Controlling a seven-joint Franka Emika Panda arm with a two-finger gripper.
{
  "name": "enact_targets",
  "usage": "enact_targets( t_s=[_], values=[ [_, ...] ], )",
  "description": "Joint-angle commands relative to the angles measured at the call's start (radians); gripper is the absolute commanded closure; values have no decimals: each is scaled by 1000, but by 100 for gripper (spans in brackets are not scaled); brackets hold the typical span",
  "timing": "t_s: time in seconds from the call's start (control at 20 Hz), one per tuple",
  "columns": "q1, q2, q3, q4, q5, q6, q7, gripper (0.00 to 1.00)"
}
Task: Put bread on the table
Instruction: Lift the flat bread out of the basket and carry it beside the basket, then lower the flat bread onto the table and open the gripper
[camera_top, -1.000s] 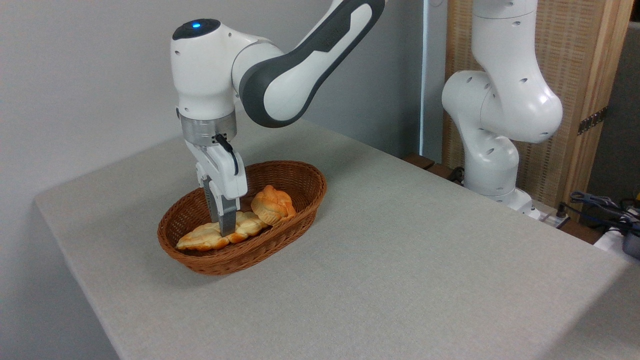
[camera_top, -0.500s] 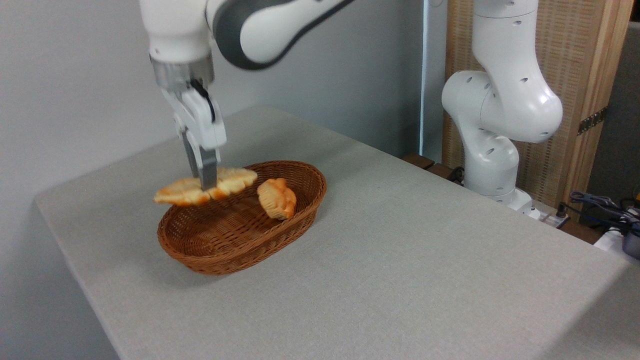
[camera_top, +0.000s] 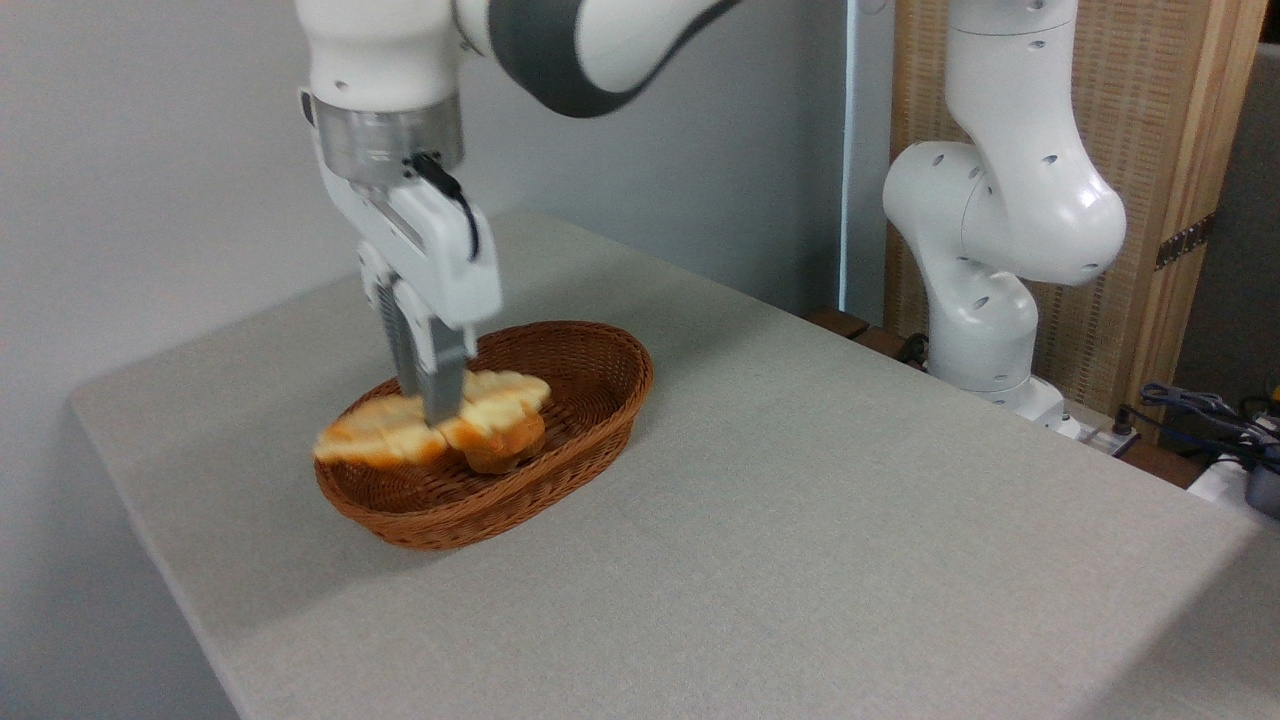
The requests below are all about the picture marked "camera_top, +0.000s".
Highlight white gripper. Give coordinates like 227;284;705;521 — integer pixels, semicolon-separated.
318;165;503;427

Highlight long braided bread loaf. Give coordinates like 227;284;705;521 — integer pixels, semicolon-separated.
312;369;554;470

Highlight round golden bread roll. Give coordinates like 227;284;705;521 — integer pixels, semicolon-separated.
463;414;549;476

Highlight brown wicker oval basket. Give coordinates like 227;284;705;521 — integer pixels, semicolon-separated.
314;320;655;552

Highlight dark wooden slat platform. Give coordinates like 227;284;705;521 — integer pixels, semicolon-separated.
805;306;933;373

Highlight brass screen hinge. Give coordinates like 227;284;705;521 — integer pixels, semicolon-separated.
1154;212;1217;272

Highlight wooden rattan screen panel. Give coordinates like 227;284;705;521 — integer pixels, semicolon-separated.
885;0;1268;443

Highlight grey partition panel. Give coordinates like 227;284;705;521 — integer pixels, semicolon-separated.
1172;42;1280;403

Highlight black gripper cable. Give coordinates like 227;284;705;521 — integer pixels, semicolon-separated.
409;151;482;264

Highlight white vertical post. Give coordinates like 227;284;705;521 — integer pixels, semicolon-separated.
840;0;895;323

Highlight tangled dark cable bundle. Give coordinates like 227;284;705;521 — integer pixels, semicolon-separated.
1115;380;1280;473

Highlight black cables and plugs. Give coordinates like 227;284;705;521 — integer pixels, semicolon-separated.
1060;400;1280;521

